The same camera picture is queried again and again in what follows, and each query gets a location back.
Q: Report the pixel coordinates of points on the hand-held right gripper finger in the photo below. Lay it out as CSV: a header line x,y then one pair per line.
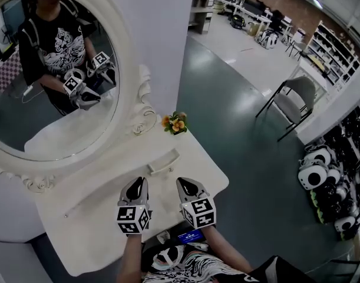
x,y
202,192
179,192

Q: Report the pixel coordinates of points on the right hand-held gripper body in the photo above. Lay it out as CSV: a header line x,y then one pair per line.
x,y
198,212

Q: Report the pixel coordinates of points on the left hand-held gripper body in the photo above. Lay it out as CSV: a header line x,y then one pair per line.
x,y
129,218

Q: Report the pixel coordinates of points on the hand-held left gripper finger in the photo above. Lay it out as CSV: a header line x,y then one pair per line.
x,y
127,191
146,194

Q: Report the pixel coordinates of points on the person's right forearm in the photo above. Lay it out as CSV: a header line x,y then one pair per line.
x,y
225,250

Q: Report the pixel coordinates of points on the person's left forearm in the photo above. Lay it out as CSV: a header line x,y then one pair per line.
x,y
130,258

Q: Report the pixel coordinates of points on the white dressing table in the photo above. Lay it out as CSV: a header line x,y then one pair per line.
x,y
109,217

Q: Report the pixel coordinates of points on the white drawer with small knob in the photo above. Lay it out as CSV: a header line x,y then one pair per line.
x,y
65,216

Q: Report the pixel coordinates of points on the grey open shelf cabinet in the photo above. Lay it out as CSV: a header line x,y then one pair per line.
x,y
200,10

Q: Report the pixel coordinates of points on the device with blue screen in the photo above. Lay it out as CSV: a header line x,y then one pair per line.
x,y
191,236

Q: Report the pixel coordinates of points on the person's black printed shirt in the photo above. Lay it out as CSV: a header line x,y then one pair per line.
x,y
197,265

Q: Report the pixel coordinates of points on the orange flowers in small pot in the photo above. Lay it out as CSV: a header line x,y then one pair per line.
x,y
175,124

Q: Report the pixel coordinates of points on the pile of black white backpacks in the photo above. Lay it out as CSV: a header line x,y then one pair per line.
x,y
318,175

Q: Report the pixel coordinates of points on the grey chair black legs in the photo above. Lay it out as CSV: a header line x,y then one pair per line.
x,y
288,105

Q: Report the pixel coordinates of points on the rack of black gear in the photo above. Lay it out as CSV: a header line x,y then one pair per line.
x,y
353,146

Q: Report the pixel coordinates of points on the white table with yellow item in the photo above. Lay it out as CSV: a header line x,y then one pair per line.
x,y
313,69

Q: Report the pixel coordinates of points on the black white backpack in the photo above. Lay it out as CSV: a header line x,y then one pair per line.
x,y
268,39

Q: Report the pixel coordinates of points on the cardboard box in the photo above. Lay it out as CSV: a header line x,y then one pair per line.
x,y
254,29

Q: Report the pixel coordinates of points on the black and yellow bag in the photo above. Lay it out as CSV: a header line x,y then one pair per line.
x,y
237,21

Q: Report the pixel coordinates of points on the row of white office desks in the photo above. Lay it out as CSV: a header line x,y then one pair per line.
x,y
250,9

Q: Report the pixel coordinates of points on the white storage shelf rack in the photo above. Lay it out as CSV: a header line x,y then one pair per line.
x,y
334,53

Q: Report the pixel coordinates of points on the oval mirror ornate white frame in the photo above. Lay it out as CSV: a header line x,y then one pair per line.
x,y
129,69

